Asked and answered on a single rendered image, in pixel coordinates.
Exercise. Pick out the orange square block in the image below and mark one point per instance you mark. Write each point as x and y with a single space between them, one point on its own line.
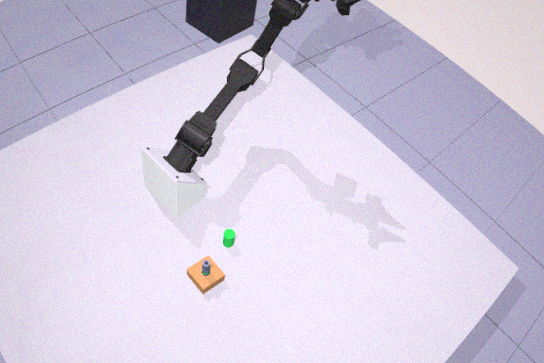
205 282

